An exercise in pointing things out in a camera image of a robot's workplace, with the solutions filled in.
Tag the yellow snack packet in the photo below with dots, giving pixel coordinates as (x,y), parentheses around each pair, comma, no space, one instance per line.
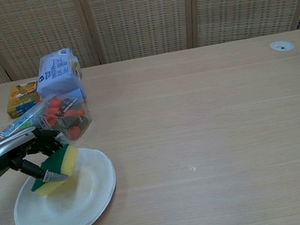
(21,100)

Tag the woven rattan folding screen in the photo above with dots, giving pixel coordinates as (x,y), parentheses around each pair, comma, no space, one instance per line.
(140,14)

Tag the white round plate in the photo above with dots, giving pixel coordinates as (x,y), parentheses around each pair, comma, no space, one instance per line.
(69,199)

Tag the printed cylindrical roll in plastic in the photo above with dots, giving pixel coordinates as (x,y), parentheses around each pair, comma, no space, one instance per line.
(17,125)

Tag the blue plastic-wrapped tissue pack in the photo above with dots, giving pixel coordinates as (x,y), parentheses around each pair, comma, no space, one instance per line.
(57,75)

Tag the green and yellow sponge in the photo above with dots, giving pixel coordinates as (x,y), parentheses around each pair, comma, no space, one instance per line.
(58,167)

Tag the left silver and black robot hand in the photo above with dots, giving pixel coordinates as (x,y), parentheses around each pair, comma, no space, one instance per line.
(10,149)

